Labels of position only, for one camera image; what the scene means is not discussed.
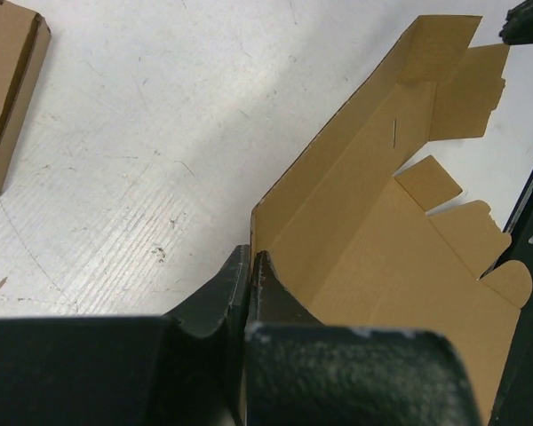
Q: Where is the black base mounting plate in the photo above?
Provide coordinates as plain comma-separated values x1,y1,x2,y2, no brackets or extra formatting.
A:
488,132,533,426

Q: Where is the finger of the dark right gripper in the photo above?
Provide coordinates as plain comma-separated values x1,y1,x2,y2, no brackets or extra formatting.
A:
499,0,533,45

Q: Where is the large cardboard box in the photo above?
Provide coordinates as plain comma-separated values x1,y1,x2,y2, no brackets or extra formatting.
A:
251,14,533,423

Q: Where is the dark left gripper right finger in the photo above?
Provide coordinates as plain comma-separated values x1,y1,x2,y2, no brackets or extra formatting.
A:
244,251,481,425

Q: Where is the small folded cardboard box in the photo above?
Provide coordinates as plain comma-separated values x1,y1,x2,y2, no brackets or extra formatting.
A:
0,1,51,194

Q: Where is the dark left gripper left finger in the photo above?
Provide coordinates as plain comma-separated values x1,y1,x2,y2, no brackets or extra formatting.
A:
0,245,251,425

